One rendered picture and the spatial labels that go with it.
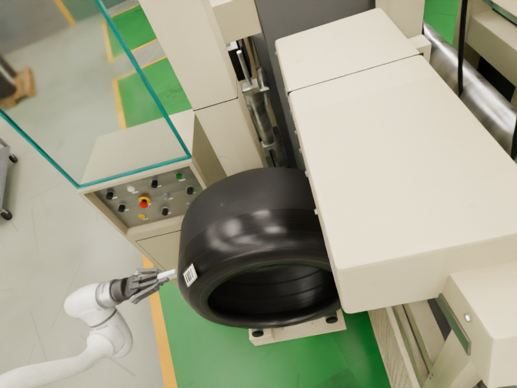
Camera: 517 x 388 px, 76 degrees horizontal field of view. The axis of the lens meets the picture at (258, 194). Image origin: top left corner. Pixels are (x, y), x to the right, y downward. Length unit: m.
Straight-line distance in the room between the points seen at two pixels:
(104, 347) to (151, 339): 1.32
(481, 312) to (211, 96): 0.76
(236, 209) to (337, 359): 1.49
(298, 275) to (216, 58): 0.88
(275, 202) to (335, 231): 0.46
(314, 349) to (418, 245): 1.85
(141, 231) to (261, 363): 1.09
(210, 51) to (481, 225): 0.68
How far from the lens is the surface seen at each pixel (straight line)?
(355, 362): 2.20
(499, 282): 0.49
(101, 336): 1.34
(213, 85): 0.93
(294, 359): 2.24
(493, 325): 0.45
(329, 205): 0.45
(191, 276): 0.93
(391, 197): 0.46
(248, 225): 0.84
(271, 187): 0.91
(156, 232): 1.85
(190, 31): 0.87
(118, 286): 1.24
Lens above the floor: 2.15
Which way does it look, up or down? 47 degrees down
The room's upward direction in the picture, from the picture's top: 23 degrees counter-clockwise
